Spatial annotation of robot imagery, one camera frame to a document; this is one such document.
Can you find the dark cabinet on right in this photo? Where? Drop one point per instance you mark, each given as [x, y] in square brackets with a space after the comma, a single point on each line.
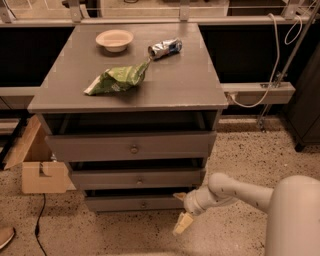
[303, 112]

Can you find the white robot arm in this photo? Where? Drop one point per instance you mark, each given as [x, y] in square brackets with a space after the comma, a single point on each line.
[292, 208]

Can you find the white paper bowl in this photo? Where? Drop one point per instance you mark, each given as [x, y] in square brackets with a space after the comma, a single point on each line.
[114, 40]

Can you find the grey top drawer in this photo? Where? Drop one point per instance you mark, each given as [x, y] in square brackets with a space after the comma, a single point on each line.
[131, 146]

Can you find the grey drawer cabinet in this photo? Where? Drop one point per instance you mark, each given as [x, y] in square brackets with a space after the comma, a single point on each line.
[180, 93]

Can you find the shoe tip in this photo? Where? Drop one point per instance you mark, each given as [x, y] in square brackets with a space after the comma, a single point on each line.
[6, 235]

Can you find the grey drawer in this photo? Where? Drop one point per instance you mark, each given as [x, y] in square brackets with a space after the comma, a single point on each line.
[131, 146]
[133, 203]
[137, 178]

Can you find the green chip bag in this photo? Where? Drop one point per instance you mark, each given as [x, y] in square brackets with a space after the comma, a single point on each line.
[118, 79]

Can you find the grey bottom drawer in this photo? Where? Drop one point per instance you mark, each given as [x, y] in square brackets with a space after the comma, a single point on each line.
[133, 203]

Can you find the slanted metal pole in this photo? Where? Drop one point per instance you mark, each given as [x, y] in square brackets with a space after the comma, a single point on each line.
[305, 20]

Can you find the grey middle drawer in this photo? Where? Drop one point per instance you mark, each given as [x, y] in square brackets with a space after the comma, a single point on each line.
[137, 178]

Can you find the crushed silver blue can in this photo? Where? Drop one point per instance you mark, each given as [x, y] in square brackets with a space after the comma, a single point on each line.
[164, 48]

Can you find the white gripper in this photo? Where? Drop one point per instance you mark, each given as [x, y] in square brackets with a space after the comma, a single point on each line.
[191, 202]

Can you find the wooden board structure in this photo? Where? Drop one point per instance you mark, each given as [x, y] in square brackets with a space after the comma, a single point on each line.
[41, 172]

